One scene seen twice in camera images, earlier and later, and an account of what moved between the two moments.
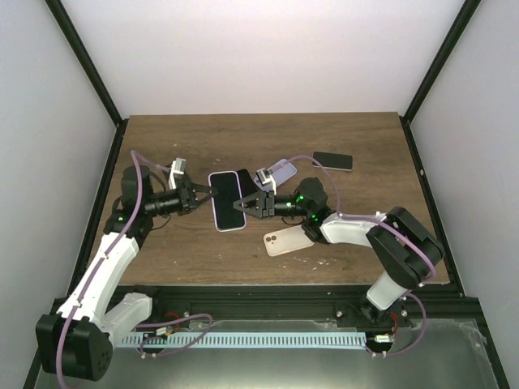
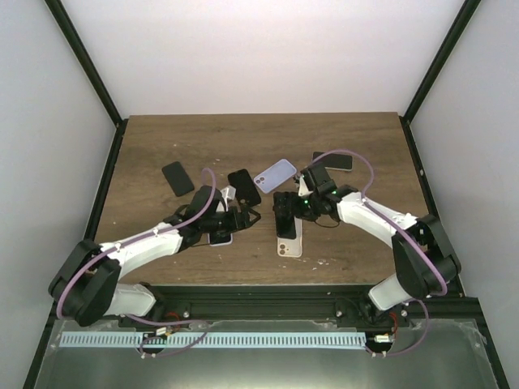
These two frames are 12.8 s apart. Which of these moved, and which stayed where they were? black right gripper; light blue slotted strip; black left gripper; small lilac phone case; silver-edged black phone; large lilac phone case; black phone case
Moved: black right gripper; black left gripper; large lilac phone case
Stayed: light blue slotted strip; black phone case; silver-edged black phone; small lilac phone case
